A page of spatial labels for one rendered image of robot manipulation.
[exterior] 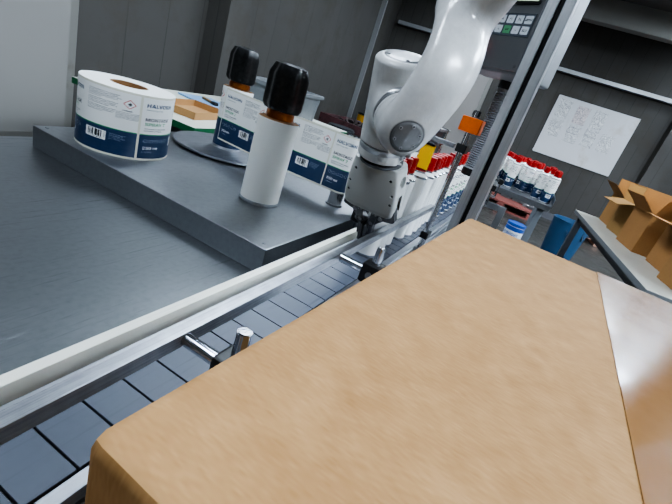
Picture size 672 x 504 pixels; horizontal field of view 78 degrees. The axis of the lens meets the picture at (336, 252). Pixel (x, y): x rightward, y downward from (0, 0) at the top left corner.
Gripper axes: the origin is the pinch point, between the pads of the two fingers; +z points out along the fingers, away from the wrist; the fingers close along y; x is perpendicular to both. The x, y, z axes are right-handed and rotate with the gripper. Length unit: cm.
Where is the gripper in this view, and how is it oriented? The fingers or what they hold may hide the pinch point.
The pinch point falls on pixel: (365, 228)
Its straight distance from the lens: 80.5
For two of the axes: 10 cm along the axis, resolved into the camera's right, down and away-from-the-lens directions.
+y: -8.5, -4.3, 3.2
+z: -1.3, 7.5, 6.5
